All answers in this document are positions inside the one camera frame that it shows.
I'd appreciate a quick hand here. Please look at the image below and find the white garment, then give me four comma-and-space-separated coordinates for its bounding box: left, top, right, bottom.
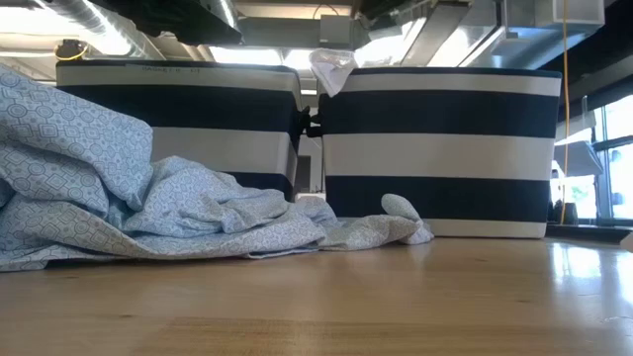
309, 47, 358, 98

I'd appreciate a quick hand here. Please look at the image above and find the light patterned shirt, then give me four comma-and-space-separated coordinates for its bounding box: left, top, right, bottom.
0, 62, 435, 273

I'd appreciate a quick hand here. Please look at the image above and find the navy white striped fabric bin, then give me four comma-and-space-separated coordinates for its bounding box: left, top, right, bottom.
306, 66, 564, 240

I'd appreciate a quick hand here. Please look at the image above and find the navy white bin, handwritten label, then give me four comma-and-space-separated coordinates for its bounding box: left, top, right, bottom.
54, 58, 312, 203

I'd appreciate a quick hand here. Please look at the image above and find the grey ceiling junction box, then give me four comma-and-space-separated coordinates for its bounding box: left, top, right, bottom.
318, 14, 355, 49

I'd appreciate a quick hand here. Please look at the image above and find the yellow hanging cable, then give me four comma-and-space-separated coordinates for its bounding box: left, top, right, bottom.
558, 0, 572, 226

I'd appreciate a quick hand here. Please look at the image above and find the silver ribbed ceiling duct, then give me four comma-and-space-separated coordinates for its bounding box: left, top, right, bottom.
42, 0, 154, 59

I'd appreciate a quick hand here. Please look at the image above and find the yellow cable coil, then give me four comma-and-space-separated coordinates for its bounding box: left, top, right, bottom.
52, 42, 90, 62

